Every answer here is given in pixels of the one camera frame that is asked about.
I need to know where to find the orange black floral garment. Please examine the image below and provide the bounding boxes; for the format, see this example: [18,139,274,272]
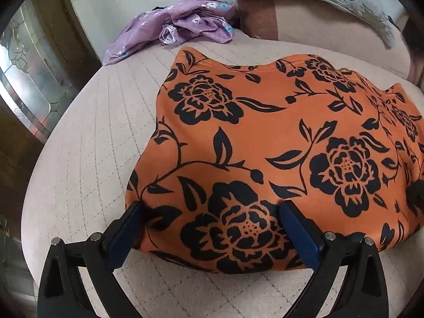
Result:
[125,47,423,274]

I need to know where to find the beige quilted mattress cover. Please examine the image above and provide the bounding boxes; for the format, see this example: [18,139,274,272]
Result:
[21,30,423,317]

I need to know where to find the glass panel door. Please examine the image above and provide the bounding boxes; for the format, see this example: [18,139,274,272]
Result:
[1,0,78,143]

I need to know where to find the purple floral cloth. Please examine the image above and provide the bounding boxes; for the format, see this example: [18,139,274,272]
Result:
[102,0,236,66]

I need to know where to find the pink pillow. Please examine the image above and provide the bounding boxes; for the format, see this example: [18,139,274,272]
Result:
[236,0,423,85]

